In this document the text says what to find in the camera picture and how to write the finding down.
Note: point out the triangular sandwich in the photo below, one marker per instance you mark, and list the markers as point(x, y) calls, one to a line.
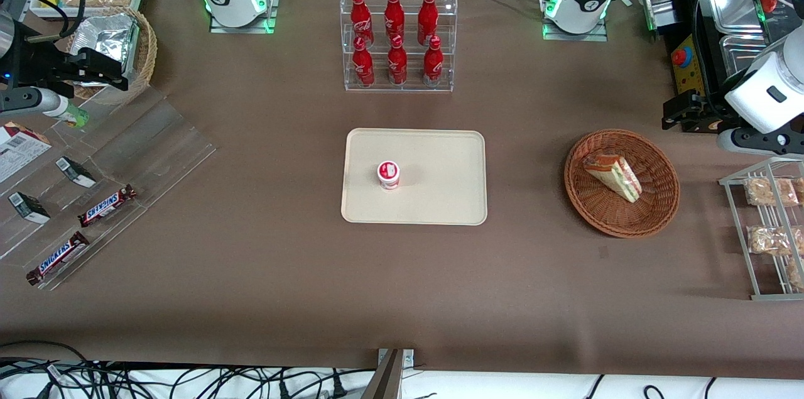
point(612, 174)

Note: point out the red emergency stop button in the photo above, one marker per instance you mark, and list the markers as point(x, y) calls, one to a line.
point(681, 57)

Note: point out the clear acrylic display stand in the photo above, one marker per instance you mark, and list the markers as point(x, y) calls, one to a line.
point(157, 147)

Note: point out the silver metal fixture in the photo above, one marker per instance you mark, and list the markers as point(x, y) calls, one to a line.
point(659, 9)

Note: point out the green label bottle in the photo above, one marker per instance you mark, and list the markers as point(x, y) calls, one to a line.
point(75, 116)

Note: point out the steel warmer pan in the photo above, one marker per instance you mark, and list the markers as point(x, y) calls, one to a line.
point(732, 6)
point(744, 50)

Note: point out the clear bagged pastry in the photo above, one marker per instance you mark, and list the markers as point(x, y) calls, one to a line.
point(796, 274)
point(769, 191)
point(769, 240)

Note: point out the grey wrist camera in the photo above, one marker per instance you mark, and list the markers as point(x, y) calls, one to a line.
point(31, 102)
point(754, 141)

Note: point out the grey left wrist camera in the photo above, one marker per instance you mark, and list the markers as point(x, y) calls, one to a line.
point(754, 141)

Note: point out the black food warmer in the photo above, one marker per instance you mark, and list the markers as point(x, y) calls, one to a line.
point(688, 16)

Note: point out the red and white cup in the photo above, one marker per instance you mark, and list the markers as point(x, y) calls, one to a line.
point(389, 174)

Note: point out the brown table cover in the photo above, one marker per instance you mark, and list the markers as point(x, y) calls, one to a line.
point(251, 298)

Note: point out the aluminium frame bracket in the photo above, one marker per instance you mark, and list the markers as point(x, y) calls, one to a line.
point(389, 377)

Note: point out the clear acrylic bottle rack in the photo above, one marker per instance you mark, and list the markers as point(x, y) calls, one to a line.
point(411, 81)

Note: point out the brown wicker basket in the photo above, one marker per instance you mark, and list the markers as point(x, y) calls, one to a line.
point(653, 213)

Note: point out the beige plastic tray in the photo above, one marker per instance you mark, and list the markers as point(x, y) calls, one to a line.
point(440, 198)

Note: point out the red cola bottle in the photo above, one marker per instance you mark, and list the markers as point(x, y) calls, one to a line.
point(428, 16)
point(362, 66)
point(360, 16)
point(433, 66)
point(394, 12)
point(397, 66)

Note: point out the brown snickers bar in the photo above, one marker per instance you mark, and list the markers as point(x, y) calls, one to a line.
point(107, 205)
point(58, 258)

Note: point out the tan wicker basket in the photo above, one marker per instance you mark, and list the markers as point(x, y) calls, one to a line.
point(146, 53)

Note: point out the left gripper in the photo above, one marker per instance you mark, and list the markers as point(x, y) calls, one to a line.
point(701, 111)

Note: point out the small black white box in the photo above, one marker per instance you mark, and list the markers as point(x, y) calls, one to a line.
point(75, 172)
point(29, 207)

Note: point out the white printed carton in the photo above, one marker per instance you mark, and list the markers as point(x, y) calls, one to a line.
point(22, 154)

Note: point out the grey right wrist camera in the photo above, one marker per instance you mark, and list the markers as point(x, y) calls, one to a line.
point(31, 102)

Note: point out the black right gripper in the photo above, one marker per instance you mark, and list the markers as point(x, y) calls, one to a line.
point(39, 62)

